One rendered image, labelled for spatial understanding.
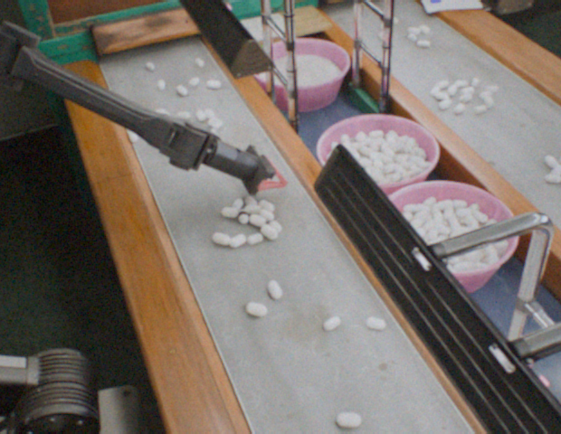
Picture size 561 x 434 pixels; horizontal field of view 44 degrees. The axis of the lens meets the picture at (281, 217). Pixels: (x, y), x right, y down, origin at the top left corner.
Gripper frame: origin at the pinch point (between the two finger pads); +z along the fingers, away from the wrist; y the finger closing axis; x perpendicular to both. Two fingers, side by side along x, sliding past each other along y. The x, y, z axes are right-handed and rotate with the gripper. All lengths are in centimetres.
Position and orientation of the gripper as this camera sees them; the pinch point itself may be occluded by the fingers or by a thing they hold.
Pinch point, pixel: (282, 183)
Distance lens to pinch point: 145.2
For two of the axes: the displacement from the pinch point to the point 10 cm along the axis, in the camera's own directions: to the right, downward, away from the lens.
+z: 7.4, 2.9, 6.1
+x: -5.6, 7.6, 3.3
